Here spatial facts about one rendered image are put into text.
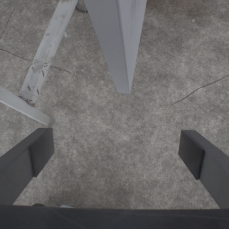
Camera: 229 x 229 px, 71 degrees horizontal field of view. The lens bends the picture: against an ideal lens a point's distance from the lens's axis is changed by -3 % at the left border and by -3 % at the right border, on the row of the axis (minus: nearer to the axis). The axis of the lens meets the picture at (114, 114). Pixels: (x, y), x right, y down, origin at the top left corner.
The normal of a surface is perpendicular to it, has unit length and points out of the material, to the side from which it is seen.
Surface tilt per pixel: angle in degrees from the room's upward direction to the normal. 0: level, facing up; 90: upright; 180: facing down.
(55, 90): 0
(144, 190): 0
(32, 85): 0
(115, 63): 90
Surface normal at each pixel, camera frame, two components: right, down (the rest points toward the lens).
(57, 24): -0.12, -0.14
